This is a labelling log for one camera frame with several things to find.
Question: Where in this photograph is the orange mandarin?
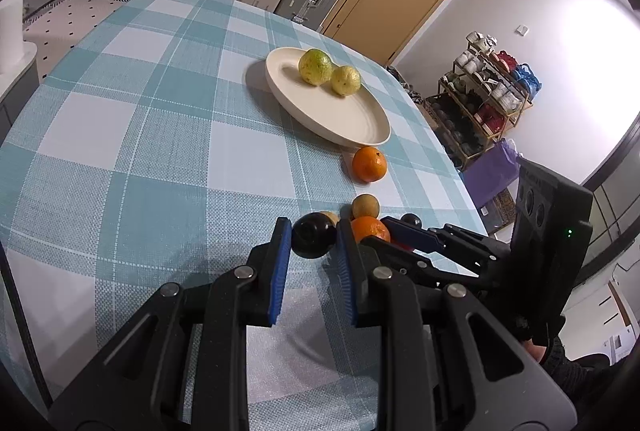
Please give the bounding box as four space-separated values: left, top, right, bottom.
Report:
352 146 388 184
350 216 392 244

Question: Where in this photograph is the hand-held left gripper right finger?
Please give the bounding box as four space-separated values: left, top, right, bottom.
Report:
336 218 578 431

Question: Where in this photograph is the person's right hand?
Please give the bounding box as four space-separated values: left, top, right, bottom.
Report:
522 341 549 365

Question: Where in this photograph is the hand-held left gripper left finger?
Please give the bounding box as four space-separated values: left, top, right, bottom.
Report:
47 217 293 431

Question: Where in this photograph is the dotted white rug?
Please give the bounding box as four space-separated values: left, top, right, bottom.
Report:
22 0 133 77

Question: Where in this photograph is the cream round plate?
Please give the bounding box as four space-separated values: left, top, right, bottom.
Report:
265 47 392 147

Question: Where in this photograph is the yellow-green citrus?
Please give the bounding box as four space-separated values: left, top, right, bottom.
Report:
298 48 333 86
331 66 362 98

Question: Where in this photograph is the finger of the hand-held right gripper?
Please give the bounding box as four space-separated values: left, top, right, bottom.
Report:
361 236 482 293
382 217 512 279

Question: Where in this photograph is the large brown longan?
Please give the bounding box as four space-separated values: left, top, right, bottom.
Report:
351 194 380 220

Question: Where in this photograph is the blue bag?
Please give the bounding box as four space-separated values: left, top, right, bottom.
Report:
512 64 543 94

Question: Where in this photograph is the purple bag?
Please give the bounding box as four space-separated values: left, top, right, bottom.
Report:
462 138 523 212

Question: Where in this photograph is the teal checkered tablecloth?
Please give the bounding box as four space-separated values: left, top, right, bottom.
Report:
0 0 488 431

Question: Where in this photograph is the person's right forearm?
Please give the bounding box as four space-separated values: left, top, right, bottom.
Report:
542 340 613 404

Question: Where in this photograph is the gold shoe rack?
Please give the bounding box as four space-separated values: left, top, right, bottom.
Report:
425 31 543 169

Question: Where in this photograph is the large dark plum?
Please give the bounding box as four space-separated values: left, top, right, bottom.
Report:
291 212 338 259

